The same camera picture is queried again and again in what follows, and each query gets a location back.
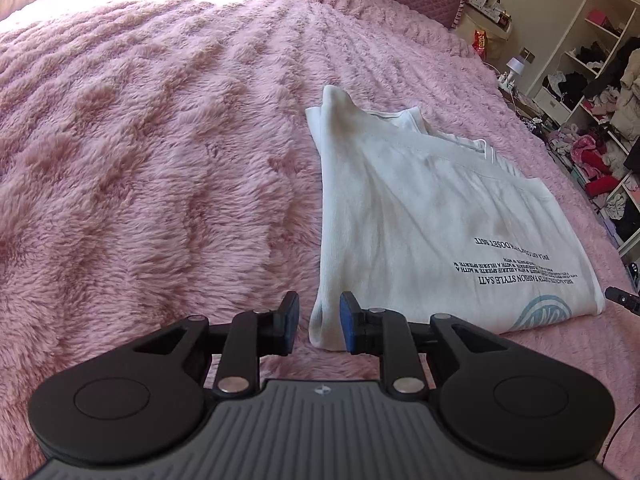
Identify white drawer box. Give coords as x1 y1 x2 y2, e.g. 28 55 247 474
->
541 92 574 117

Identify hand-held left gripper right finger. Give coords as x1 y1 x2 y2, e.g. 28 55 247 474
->
339 291 506 403

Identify white open shelf unit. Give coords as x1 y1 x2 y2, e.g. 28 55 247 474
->
530 0 640 257

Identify pink fluffy blanket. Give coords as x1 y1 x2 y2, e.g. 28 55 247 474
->
0 0 640 466

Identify pile of pink red clothes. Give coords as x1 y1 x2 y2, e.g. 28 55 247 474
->
569 134 622 197

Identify thin black cable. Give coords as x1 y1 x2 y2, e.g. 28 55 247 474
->
600 400 640 467

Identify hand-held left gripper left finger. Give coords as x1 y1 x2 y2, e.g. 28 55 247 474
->
132 291 301 401

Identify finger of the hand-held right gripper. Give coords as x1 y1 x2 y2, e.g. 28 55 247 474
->
604 285 640 317

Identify black folded clothes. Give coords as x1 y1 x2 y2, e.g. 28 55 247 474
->
546 70 589 111

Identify beige puffy jacket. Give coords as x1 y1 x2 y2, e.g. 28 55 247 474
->
616 47 640 142

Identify white printed sweatshirt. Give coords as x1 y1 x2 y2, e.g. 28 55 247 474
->
305 85 607 352

